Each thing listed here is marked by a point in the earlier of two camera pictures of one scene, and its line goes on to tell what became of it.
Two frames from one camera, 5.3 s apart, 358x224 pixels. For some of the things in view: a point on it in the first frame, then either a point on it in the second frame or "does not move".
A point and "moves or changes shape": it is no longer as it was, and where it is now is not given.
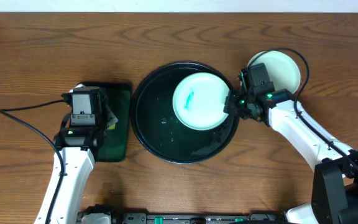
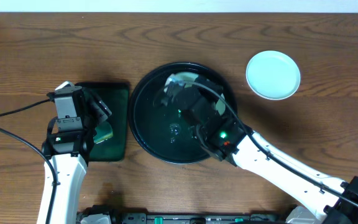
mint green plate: x=199 y=101 moves or changes shape
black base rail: x=106 y=214 does not move
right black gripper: x=234 y=109 to x=204 y=81
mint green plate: x=281 y=70 does not move
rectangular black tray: x=114 y=145 does not move
